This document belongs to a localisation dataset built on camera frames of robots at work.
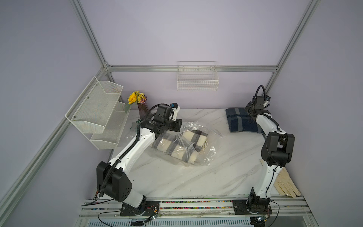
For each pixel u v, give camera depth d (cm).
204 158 88
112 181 41
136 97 94
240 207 74
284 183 82
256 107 76
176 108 71
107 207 75
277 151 54
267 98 84
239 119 107
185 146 76
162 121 60
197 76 94
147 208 73
